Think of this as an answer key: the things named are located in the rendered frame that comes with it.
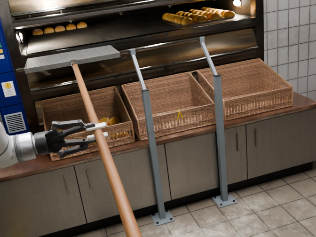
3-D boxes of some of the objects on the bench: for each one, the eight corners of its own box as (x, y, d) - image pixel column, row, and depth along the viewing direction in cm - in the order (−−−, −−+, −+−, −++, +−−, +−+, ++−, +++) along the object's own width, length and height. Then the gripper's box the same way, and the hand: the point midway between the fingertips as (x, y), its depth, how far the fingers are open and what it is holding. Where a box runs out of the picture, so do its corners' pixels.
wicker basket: (47, 135, 280) (39, 99, 270) (121, 118, 293) (115, 84, 283) (50, 162, 236) (40, 122, 226) (137, 142, 250) (130, 103, 239)
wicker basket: (125, 118, 294) (119, 84, 283) (192, 103, 306) (189, 70, 296) (139, 142, 250) (133, 103, 239) (217, 124, 262) (215, 86, 252)
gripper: (29, 118, 123) (101, 104, 129) (41, 160, 130) (108, 145, 135) (29, 127, 117) (105, 112, 122) (41, 171, 123) (112, 154, 128)
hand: (97, 131), depth 128 cm, fingers closed on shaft, 3 cm apart
